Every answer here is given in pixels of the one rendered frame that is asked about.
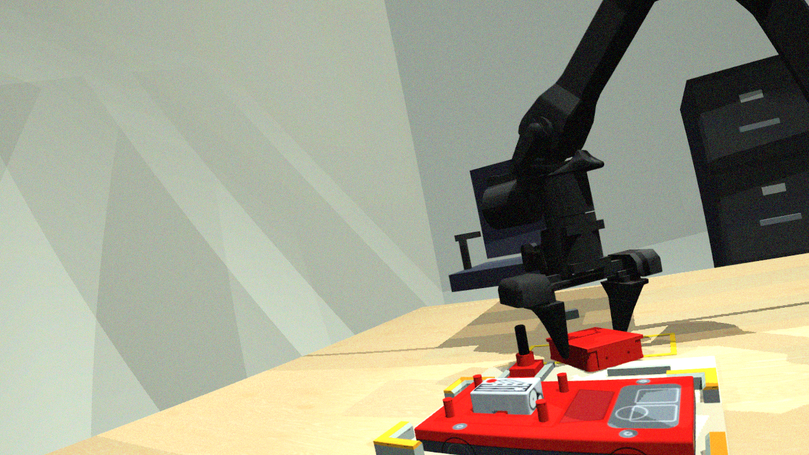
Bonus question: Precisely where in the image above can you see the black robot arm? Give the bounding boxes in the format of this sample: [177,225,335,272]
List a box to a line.
[481,0,809,276]

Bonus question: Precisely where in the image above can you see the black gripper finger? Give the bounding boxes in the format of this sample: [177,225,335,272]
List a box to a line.
[525,300,569,359]
[600,278,648,332]

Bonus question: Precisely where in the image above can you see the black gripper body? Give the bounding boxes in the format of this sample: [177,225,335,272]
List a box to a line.
[498,212,662,308]

